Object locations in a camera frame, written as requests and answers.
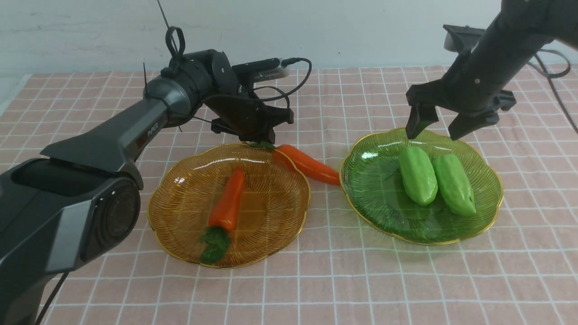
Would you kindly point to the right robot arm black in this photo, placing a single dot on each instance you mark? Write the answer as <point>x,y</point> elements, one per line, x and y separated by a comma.
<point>487,59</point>

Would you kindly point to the orange carrot with green top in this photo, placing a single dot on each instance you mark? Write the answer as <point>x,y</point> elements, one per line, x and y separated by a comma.
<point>223,219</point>

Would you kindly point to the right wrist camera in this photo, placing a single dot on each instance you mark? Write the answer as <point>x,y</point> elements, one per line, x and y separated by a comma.
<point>459,38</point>

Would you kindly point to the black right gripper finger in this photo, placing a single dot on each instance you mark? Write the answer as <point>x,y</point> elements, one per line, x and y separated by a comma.
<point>463,125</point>
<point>421,117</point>

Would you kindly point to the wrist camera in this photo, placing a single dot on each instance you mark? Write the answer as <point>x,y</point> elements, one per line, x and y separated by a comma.
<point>459,38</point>
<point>261,71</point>

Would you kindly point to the green chayote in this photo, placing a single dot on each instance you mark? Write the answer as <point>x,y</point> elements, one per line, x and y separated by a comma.
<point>454,185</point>
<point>418,175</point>

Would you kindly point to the pink checkered tablecloth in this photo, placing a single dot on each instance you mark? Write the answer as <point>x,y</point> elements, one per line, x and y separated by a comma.
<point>339,271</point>

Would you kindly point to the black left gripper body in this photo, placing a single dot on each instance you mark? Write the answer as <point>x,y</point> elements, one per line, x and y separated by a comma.
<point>247,118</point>

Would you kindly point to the amber glass plate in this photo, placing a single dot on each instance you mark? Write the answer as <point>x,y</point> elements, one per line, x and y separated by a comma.
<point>272,208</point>

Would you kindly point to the orange carrot by amber plate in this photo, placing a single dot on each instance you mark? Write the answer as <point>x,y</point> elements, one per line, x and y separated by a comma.
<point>294,159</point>

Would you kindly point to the green glass plate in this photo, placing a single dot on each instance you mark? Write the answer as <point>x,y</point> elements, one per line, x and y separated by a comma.
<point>372,181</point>

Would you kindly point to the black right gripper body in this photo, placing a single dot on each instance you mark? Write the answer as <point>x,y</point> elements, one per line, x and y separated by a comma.
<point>460,92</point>

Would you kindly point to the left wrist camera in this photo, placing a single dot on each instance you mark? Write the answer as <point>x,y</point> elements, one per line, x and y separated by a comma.
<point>261,71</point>

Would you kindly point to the left robot arm black grey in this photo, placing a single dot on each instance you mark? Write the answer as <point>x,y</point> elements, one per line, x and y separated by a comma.
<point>81,199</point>

